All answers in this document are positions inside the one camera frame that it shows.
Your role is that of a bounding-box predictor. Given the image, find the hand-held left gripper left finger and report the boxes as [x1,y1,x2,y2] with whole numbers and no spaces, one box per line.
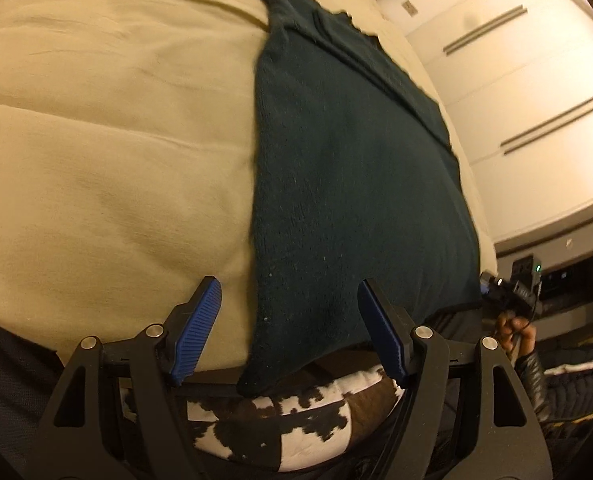
[19,276,222,480]

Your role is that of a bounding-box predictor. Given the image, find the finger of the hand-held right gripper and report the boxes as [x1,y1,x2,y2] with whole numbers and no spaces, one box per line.
[479,271,502,297]

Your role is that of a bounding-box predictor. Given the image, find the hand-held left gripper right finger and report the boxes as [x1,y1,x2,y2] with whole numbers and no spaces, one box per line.
[358,278,555,480]

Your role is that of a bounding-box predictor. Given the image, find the dark teal towel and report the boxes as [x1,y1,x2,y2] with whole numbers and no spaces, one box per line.
[236,0,482,397]

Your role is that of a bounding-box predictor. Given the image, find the person's right forearm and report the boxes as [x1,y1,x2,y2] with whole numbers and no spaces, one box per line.
[514,349,553,426]

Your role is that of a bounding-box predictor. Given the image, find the person's right hand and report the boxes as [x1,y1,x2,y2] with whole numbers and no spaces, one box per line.
[495,312,533,361]

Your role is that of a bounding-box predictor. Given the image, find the dark low cabinet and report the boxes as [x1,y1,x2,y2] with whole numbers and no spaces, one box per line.
[494,237,593,346]

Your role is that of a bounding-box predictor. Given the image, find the cow print pants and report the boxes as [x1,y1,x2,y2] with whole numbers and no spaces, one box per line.
[185,365,408,475]

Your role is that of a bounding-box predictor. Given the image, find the bed with beige sheet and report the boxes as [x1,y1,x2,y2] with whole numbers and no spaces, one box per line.
[0,0,495,376]

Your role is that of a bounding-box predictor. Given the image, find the white wardrobe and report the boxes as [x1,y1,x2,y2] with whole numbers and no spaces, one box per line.
[377,0,593,248]

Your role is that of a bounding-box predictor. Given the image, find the black wardrobe handle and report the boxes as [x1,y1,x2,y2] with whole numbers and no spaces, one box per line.
[443,5,528,56]
[499,93,593,156]

